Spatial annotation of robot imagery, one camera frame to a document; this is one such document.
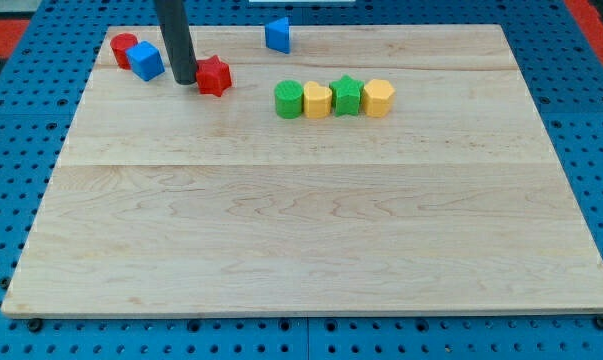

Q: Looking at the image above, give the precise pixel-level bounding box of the light wooden board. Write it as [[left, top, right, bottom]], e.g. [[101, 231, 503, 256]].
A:
[[1, 25, 603, 319]]

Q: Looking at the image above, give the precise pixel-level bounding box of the red star block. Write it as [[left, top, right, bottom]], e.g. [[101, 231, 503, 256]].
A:
[[195, 55, 232, 97]]

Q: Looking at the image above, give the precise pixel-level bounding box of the blue triangle block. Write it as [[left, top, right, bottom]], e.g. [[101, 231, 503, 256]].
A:
[[264, 17, 290, 54]]

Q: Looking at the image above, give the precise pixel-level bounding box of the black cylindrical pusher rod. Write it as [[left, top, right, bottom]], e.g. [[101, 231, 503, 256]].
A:
[[154, 0, 198, 85]]

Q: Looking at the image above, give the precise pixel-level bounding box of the red cylinder block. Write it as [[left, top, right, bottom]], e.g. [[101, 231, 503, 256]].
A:
[[110, 33, 138, 70]]

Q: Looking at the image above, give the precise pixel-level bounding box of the yellow heart block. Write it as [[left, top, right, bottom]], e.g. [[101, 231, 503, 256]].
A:
[[303, 81, 333, 119]]

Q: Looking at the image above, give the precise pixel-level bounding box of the green cylinder block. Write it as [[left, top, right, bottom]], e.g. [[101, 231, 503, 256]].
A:
[[274, 80, 303, 119]]

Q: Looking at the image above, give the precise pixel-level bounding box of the blue cube block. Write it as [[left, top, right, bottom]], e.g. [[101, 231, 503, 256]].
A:
[[125, 41, 165, 82]]

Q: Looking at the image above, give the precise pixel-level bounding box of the green star block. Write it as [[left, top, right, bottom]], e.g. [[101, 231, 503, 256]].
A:
[[329, 75, 364, 116]]

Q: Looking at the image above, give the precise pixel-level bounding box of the yellow hexagon block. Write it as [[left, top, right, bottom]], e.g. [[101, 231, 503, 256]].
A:
[[361, 79, 395, 118]]

